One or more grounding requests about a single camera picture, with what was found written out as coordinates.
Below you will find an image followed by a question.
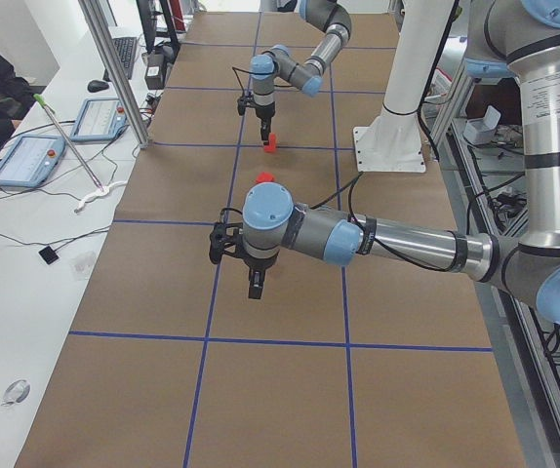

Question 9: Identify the black power adapter box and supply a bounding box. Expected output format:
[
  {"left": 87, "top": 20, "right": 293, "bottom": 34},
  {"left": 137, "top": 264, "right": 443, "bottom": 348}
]
[{"left": 144, "top": 53, "right": 167, "bottom": 91}]

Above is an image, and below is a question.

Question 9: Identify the clear tape roll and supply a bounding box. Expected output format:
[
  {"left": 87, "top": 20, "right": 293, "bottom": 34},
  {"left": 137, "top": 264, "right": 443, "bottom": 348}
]
[{"left": 1, "top": 379, "right": 31, "bottom": 407}]

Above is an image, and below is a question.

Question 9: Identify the blue teach pendant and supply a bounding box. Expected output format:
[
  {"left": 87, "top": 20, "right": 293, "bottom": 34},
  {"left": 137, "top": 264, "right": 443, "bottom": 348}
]
[
  {"left": 0, "top": 136, "right": 66, "bottom": 188},
  {"left": 69, "top": 97, "right": 127, "bottom": 143}
]

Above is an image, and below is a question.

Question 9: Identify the black computer mouse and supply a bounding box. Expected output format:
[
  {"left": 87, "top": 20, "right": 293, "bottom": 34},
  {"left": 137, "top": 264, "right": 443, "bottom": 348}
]
[{"left": 87, "top": 80, "right": 109, "bottom": 93}]

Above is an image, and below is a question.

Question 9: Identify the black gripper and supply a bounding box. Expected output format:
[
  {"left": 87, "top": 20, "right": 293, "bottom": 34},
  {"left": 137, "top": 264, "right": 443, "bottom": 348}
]
[
  {"left": 255, "top": 102, "right": 276, "bottom": 145},
  {"left": 244, "top": 246, "right": 280, "bottom": 299}
]

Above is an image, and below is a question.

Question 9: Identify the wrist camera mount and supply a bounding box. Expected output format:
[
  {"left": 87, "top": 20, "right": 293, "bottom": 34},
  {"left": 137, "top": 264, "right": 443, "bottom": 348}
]
[
  {"left": 231, "top": 66, "right": 255, "bottom": 116},
  {"left": 209, "top": 207, "right": 245, "bottom": 265}
]

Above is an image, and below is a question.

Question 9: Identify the far blue teach pendant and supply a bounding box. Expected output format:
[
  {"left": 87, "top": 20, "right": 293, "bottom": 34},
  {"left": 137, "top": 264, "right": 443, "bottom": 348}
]
[{"left": 69, "top": 97, "right": 127, "bottom": 143}]

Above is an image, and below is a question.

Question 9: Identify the white central post base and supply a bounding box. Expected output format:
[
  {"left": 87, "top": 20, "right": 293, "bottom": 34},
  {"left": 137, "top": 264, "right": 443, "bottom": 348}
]
[{"left": 353, "top": 0, "right": 458, "bottom": 174}]

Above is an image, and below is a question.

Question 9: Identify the metal rod green tip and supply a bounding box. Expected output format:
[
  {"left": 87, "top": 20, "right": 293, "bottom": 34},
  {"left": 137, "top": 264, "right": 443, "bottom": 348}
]
[{"left": 33, "top": 94, "right": 105, "bottom": 193}]

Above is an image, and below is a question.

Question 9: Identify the aluminium frame post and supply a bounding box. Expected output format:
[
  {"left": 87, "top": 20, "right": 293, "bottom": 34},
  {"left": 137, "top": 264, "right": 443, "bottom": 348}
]
[{"left": 78, "top": 0, "right": 149, "bottom": 149}]

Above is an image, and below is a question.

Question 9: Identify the small white open box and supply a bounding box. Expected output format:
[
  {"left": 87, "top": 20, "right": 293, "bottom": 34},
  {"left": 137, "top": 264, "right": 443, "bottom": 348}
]
[{"left": 462, "top": 105, "right": 501, "bottom": 145}]

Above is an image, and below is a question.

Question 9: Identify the near blue teach pendant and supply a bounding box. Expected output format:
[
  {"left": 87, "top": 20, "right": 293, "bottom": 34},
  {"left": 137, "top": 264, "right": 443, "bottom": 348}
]
[{"left": 0, "top": 136, "right": 66, "bottom": 188}]

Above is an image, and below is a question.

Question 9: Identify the black keyboard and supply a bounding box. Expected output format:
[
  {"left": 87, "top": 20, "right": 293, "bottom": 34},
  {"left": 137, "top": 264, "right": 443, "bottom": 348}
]
[{"left": 111, "top": 36, "right": 139, "bottom": 79}]

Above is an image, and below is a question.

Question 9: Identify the small black square chip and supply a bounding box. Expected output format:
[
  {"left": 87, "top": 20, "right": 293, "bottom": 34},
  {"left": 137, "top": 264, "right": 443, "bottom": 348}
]
[{"left": 38, "top": 246, "right": 60, "bottom": 265}]

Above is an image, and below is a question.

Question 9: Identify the red block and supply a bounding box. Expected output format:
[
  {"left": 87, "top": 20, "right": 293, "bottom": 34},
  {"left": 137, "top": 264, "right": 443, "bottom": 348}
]
[
  {"left": 263, "top": 133, "right": 277, "bottom": 153},
  {"left": 256, "top": 172, "right": 275, "bottom": 184}
]

